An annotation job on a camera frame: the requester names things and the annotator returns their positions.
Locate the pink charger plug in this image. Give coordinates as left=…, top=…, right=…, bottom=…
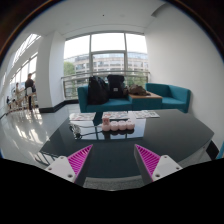
left=102, top=116, right=110, bottom=125

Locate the black backpack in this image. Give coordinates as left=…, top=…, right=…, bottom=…
left=107, top=74, right=124, bottom=98
left=88, top=76, right=109, bottom=105

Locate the seated person far left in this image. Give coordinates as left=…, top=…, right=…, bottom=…
left=14, top=82, right=21, bottom=107

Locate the teal sofa right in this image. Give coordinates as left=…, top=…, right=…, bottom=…
left=129, top=83, right=191, bottom=113

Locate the teal sofa left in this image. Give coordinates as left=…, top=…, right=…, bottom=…
left=77, top=85, right=133, bottom=114

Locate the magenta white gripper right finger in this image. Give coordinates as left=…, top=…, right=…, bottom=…
left=134, top=144, right=182, bottom=182

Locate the teal sofa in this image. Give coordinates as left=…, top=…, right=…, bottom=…
left=77, top=85, right=133, bottom=114
left=129, top=83, right=191, bottom=113

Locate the brown bag on table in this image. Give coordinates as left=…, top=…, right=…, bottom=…
left=129, top=84, right=149, bottom=96

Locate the black backpack right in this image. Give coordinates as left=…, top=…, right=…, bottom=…
left=107, top=74, right=124, bottom=98

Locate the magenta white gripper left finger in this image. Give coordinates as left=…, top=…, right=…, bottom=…
left=46, top=145, right=93, bottom=183

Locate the wooden corner table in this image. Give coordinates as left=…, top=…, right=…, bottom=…
left=129, top=92, right=162, bottom=99

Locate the standing person in black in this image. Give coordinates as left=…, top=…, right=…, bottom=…
left=25, top=73, right=36, bottom=110

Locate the left magazine on table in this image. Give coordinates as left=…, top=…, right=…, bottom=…
left=69, top=113, right=96, bottom=121

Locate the white charger cable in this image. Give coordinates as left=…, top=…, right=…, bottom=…
left=69, top=122, right=103, bottom=140

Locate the black backpack left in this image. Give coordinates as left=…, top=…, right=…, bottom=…
left=88, top=76, right=109, bottom=105

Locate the right magazine on table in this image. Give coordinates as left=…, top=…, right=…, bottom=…
left=133, top=110, right=159, bottom=119

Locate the middle magazine on table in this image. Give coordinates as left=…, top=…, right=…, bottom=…
left=103, top=111, right=129, bottom=120

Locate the magazine on table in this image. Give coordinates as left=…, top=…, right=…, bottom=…
left=69, top=113, right=96, bottom=121
left=103, top=111, right=129, bottom=120
left=133, top=110, right=159, bottom=119

